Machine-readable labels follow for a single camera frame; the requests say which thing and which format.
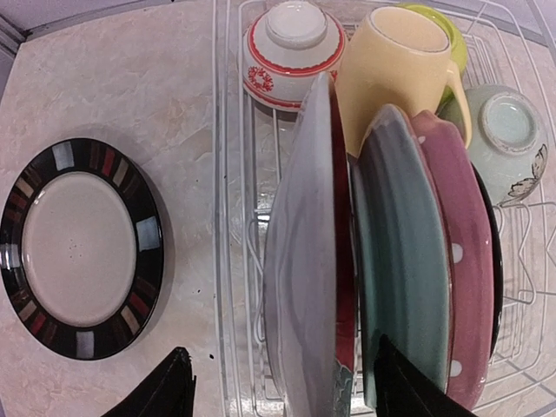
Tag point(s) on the pink polka dot plate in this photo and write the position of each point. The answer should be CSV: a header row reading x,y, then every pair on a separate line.
x,y
470,245

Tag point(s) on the pale yellow mug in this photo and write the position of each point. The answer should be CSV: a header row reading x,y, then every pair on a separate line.
x,y
396,56

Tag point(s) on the dark red black plate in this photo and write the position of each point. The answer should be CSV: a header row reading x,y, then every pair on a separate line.
x,y
498,273

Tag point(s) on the white wire dish rack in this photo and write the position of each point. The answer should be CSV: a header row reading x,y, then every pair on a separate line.
x,y
508,42

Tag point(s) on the light blue floral bowl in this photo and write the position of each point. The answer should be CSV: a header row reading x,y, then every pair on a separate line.
x,y
509,147

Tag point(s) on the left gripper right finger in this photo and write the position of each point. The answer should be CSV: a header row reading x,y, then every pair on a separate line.
x,y
403,390

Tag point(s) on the black rimmed striped plate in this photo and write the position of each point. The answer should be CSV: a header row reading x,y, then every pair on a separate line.
x,y
82,252

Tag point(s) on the teal green plate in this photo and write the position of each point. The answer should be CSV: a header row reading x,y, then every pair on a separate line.
x,y
403,261

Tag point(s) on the white red patterned bowl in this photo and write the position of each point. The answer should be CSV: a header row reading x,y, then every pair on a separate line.
x,y
285,49

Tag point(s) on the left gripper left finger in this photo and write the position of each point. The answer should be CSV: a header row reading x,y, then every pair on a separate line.
x,y
168,390

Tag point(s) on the grey red wave plate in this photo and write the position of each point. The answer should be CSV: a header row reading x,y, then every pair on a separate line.
x,y
309,294

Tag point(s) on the lime green bowl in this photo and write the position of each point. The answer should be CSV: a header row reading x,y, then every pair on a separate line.
x,y
452,35

